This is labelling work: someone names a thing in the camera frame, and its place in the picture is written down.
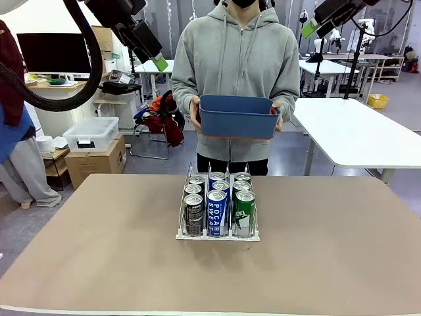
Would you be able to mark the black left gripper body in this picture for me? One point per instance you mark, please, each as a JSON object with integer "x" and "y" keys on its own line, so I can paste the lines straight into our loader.
{"x": 115, "y": 10}

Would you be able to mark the blue plastic bin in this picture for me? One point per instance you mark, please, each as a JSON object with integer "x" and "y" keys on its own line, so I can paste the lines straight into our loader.
{"x": 237, "y": 121}

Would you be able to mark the white desk with wooden top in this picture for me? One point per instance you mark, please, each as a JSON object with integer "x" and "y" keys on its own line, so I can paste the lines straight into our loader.
{"x": 49, "y": 89}

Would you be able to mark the yellow basket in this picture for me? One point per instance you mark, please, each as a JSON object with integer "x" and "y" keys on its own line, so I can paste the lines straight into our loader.
{"x": 378, "y": 102}

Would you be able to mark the white side table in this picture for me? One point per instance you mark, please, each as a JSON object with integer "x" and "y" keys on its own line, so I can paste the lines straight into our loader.
{"x": 355, "y": 131}

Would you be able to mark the white paper roll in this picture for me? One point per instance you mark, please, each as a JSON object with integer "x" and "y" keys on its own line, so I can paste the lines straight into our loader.
{"x": 45, "y": 144}

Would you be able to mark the black camera stand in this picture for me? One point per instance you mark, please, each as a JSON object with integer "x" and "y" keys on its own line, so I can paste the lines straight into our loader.
{"x": 317, "y": 69}
{"x": 352, "y": 75}

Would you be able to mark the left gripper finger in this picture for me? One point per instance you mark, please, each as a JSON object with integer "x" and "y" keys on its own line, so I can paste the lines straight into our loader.
{"x": 131, "y": 46}
{"x": 148, "y": 41}

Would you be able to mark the person's right hand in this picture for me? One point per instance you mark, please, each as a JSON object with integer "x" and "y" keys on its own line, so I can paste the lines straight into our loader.
{"x": 195, "y": 113}

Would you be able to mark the clear plastic can dispenser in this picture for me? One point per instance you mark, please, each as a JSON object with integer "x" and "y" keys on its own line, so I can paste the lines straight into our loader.
{"x": 230, "y": 237}

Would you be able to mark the black computer monitor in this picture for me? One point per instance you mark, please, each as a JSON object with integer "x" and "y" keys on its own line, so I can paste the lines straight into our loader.
{"x": 49, "y": 52}

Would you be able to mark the clear plastic storage bin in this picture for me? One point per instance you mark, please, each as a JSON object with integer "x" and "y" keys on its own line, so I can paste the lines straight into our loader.
{"x": 92, "y": 131}

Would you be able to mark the small wooden side table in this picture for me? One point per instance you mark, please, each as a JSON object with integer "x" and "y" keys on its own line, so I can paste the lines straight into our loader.
{"x": 60, "y": 152}

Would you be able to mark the person in grey hoodie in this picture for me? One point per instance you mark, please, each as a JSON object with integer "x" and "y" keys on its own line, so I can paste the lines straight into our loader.
{"x": 237, "y": 66}

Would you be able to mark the person in maroon top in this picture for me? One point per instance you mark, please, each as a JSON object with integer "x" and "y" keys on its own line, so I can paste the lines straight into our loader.
{"x": 11, "y": 82}

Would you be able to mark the white background table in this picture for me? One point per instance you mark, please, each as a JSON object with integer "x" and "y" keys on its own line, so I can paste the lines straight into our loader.
{"x": 329, "y": 67}
{"x": 154, "y": 66}

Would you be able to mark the black bag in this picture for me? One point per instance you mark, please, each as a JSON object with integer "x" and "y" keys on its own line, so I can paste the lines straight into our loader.
{"x": 120, "y": 87}

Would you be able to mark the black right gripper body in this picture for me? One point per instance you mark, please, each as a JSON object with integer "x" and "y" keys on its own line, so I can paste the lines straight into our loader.
{"x": 338, "y": 11}

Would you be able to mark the grey sleeved right forearm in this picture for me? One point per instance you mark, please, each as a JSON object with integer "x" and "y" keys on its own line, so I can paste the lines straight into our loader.
{"x": 181, "y": 93}

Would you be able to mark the upright cardboard sheet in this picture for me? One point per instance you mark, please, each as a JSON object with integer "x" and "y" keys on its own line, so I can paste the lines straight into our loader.
{"x": 106, "y": 37}

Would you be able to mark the green bowl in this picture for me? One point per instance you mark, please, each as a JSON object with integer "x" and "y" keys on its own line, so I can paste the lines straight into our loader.
{"x": 56, "y": 81}

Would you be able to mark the large brown cardboard box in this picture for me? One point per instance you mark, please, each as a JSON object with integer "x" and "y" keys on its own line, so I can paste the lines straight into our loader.
{"x": 95, "y": 168}

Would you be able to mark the grey sleeved left forearm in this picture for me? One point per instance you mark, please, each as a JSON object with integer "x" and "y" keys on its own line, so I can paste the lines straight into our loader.
{"x": 289, "y": 98}

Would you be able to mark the black case with white label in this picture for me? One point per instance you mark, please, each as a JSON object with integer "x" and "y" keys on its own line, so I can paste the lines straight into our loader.
{"x": 123, "y": 78}

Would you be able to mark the person's left hand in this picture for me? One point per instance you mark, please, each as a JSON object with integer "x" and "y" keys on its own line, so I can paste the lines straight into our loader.
{"x": 280, "y": 113}

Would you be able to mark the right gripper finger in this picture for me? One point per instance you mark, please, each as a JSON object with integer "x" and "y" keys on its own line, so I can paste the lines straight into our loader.
{"x": 309, "y": 29}
{"x": 325, "y": 29}

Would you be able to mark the white plastic container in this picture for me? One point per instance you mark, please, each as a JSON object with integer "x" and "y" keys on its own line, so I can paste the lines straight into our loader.
{"x": 110, "y": 65}

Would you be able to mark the red and orange backpack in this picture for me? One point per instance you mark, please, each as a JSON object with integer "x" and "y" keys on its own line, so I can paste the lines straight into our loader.
{"x": 164, "y": 128}

